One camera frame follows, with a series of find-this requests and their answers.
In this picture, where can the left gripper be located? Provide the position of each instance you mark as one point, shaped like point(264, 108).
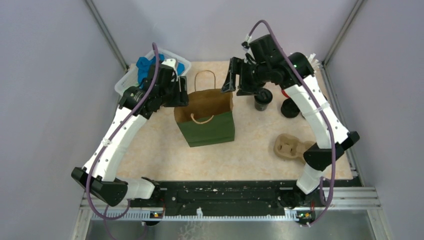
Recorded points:
point(181, 98)

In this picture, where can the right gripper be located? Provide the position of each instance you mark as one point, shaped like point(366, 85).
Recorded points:
point(237, 67)

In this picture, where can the green brown paper bag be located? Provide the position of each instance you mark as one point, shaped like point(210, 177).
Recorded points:
point(208, 119)

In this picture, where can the stack of black lids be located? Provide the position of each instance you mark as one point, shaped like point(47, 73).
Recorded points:
point(289, 109)

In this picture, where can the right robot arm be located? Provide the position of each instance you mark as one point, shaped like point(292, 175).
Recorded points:
point(296, 77)

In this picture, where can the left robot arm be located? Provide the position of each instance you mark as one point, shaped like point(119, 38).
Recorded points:
point(135, 107)

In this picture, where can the blue cloth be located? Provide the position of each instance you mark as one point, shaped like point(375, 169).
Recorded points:
point(144, 63)

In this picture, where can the red cylindrical straw holder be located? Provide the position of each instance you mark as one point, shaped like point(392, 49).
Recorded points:
point(285, 94)

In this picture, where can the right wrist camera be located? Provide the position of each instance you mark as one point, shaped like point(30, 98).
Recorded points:
point(246, 49)

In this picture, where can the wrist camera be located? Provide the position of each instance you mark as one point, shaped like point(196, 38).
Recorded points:
point(173, 63)
point(246, 49)

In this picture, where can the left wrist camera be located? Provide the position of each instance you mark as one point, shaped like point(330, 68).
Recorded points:
point(173, 63)

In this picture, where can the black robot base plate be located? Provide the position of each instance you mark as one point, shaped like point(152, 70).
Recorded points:
point(234, 198)

